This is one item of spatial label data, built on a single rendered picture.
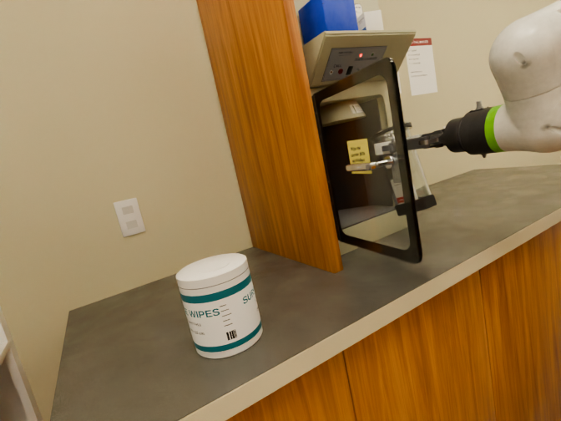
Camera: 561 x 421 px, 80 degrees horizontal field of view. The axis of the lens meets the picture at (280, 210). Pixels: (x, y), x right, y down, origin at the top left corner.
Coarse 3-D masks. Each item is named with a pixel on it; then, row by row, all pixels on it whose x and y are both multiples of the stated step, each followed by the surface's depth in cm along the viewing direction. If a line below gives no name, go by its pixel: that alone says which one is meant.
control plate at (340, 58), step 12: (336, 48) 82; (348, 48) 84; (360, 48) 85; (372, 48) 88; (384, 48) 90; (336, 60) 84; (348, 60) 86; (360, 60) 88; (372, 60) 91; (324, 72) 85; (336, 72) 87
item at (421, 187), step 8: (408, 128) 88; (408, 136) 87; (408, 152) 86; (416, 152) 87; (416, 160) 86; (416, 168) 86; (416, 176) 86; (424, 176) 87; (416, 184) 85; (424, 184) 86; (416, 192) 85; (424, 192) 86
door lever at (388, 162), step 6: (390, 156) 66; (366, 162) 67; (372, 162) 65; (378, 162) 65; (384, 162) 66; (390, 162) 66; (348, 168) 71; (354, 168) 69; (360, 168) 68; (366, 168) 65; (372, 168) 64; (390, 168) 67
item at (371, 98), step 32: (384, 64) 61; (320, 96) 84; (352, 96) 72; (384, 96) 63; (352, 128) 75; (384, 128) 66; (352, 192) 81; (384, 192) 70; (352, 224) 85; (384, 224) 73; (416, 224) 65; (416, 256) 67
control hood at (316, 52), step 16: (336, 32) 79; (352, 32) 81; (368, 32) 83; (384, 32) 86; (400, 32) 89; (416, 32) 92; (304, 48) 84; (320, 48) 80; (400, 48) 93; (320, 64) 83; (400, 64) 98; (320, 80) 87; (336, 80) 90
